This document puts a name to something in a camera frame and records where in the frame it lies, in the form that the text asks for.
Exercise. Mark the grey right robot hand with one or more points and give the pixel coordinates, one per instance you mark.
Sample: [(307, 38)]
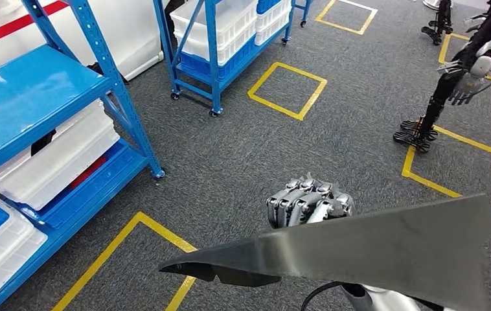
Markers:
[(310, 199)]

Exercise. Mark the standing robot grey hand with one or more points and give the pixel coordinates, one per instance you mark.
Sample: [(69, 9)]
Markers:
[(468, 88)]

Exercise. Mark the black plastic plate frame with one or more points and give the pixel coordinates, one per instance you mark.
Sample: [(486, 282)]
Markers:
[(378, 257)]

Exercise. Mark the yellow floor tape square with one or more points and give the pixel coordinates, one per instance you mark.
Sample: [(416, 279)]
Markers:
[(444, 47), (166, 233), (408, 167), (340, 27)]

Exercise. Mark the blue plastic bin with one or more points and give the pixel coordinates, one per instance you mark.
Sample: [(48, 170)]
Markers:
[(271, 5), (237, 60)]

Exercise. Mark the blue wheeled metal rack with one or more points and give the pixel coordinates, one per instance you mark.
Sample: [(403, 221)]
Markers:
[(213, 64)]

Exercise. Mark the red plastic piece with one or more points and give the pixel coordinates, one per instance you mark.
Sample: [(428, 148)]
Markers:
[(89, 171)]

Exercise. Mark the white car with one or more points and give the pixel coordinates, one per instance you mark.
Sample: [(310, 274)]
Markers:
[(138, 43)]

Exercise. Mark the large blue metal rack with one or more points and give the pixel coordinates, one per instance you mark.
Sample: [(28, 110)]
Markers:
[(22, 98)]

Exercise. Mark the red barrier belt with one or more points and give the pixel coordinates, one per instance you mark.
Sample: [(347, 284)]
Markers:
[(13, 26)]

